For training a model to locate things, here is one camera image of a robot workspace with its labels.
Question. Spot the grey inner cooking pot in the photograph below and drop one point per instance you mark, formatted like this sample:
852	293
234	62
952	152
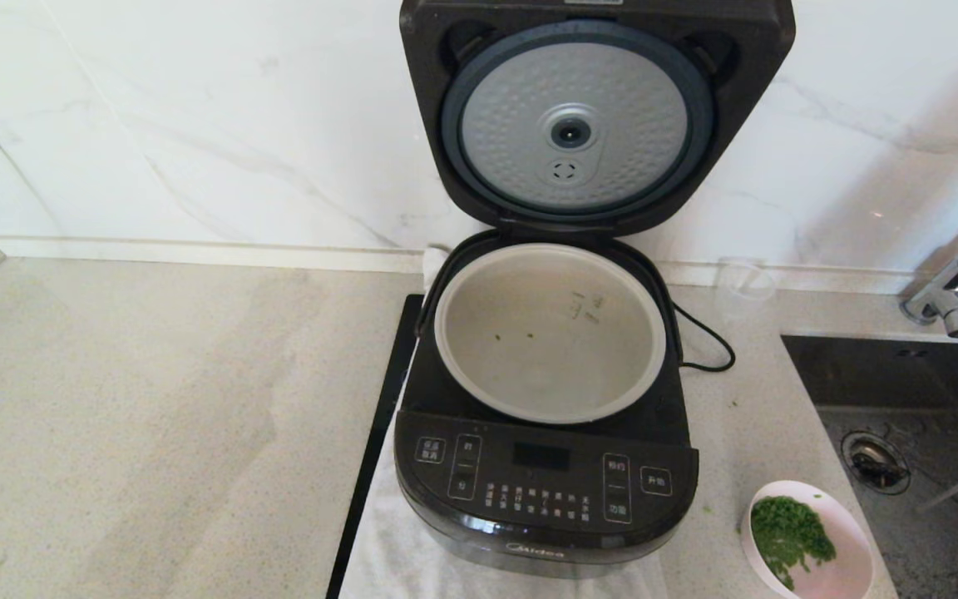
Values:
554	366

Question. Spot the black rice cooker base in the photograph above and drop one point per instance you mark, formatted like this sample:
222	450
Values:
545	491

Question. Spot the pink bowl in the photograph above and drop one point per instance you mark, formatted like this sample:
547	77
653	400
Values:
851	549

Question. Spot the black flat strip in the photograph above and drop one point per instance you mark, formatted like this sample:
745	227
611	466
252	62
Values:
379	416

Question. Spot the white cloth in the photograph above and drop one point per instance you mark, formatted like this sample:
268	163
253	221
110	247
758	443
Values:
387	549

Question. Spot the chopped green onions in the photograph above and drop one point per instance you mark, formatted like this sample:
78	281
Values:
787	532

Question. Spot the round sink drain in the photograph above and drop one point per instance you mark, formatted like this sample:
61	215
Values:
874	462

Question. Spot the steel sink basin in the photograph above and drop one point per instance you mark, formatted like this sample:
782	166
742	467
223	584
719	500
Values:
903	374

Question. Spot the chrome faucet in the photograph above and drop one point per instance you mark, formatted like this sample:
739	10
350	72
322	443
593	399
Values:
949	291

